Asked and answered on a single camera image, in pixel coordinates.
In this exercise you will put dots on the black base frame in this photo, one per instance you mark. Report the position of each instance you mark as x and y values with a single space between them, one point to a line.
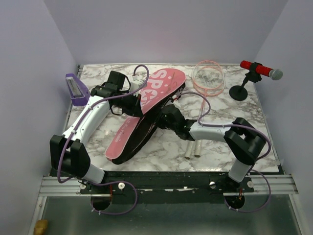
126 187

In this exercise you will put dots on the purple wedge device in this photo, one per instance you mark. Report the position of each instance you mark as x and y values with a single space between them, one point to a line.
79 93

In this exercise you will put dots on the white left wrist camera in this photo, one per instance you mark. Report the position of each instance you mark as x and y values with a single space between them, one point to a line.
136 86

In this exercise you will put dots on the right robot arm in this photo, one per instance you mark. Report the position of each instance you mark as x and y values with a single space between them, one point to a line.
245 142

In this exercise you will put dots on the brass fitting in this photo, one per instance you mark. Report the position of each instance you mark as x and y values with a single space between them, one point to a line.
40 227

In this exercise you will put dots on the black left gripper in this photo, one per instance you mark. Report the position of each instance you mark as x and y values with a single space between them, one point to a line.
136 109

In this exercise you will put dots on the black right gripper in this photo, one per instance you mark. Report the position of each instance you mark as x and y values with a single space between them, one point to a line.
158 122

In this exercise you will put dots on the aluminium rail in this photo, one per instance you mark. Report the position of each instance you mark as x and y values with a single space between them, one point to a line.
276 184

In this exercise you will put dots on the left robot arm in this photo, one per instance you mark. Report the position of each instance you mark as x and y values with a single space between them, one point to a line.
67 151

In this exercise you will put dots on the red microphone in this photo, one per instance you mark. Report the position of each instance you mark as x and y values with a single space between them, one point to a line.
274 74

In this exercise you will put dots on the pink racket bag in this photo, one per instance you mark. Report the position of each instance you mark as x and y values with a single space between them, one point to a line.
135 132

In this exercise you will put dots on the pink badminton racket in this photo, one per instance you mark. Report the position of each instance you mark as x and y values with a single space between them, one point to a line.
194 147

